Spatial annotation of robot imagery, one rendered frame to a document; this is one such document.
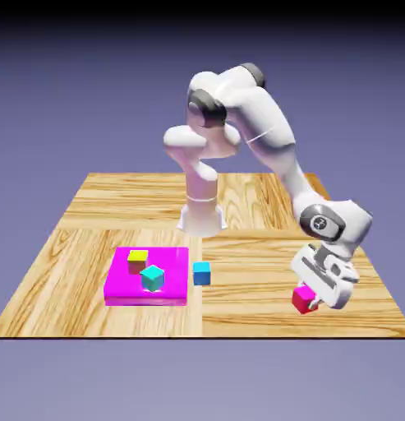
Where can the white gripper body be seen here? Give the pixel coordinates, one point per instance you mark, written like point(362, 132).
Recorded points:
point(320, 279)

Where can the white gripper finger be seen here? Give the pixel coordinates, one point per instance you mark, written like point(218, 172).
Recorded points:
point(314, 302)
point(300, 283)

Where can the small red cube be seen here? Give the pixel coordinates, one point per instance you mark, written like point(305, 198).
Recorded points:
point(302, 298)

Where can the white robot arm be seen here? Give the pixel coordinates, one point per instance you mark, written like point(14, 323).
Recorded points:
point(264, 118)

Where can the small blue cube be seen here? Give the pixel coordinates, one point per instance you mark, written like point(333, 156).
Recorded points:
point(201, 273)

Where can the small teal cube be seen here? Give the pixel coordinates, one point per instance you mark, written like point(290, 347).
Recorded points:
point(152, 278)

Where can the small yellow cube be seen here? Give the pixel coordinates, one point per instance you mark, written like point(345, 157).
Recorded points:
point(137, 260)

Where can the large magenta box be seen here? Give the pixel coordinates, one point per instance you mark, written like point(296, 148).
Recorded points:
point(169, 286)

